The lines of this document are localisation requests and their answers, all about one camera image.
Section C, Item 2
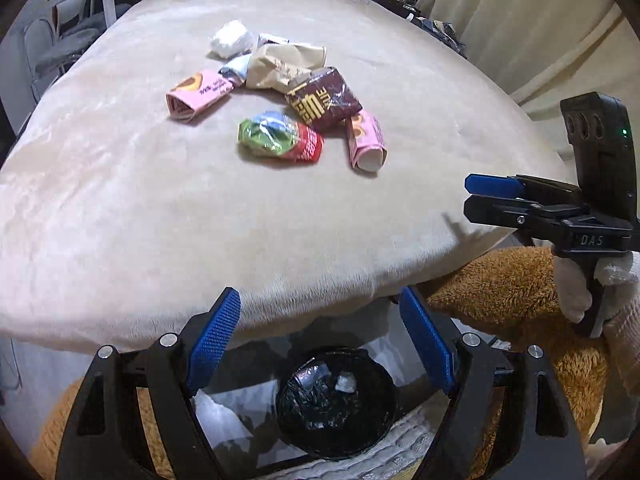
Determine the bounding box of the person's right hand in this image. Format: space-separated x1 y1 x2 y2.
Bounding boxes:
554 251 640 386

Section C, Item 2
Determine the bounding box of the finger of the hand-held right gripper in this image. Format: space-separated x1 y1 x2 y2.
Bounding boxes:
465 174 583 206
464 195 591 241

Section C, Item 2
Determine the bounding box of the brown fleece clothing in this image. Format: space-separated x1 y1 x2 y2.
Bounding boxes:
30 247 613 480

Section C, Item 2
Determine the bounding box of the small white brown packet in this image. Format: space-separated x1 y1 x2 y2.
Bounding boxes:
256 32 291 51

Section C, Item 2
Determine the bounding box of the bin with black bag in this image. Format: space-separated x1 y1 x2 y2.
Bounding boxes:
274 345 398 461

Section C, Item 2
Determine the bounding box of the dark cluttered bedside table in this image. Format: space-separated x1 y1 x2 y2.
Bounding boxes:
345 0 468 58

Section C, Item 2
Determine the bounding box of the light blue plastic wrapper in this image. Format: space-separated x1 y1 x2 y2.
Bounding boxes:
218 54 251 88

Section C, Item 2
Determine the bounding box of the beige paper bag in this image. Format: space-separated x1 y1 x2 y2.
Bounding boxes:
245 42 328 95

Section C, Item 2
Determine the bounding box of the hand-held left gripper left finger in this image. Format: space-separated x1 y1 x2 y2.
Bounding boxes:
55 287 261 480

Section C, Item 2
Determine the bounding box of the pink snack packet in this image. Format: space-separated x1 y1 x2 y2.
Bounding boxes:
345 110 388 173
166 69 236 125

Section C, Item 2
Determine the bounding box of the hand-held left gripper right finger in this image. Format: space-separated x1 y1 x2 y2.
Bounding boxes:
397 285 588 480

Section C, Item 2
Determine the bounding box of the dark brown snack wrapper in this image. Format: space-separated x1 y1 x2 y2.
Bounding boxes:
285 66 363 133

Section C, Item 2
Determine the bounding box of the cream curtain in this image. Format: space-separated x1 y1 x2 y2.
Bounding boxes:
420 0 640 161

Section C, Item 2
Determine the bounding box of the green red snack wrapper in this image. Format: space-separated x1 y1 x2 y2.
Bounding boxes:
237 110 325 165

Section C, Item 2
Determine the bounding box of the white chair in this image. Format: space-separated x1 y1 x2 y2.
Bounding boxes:
20 0 161 101

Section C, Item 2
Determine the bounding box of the beige plush bed blanket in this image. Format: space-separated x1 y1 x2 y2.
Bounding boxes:
0 0 581 356

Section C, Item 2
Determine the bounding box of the white crumpled packet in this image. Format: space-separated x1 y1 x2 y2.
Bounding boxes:
207 20 256 59

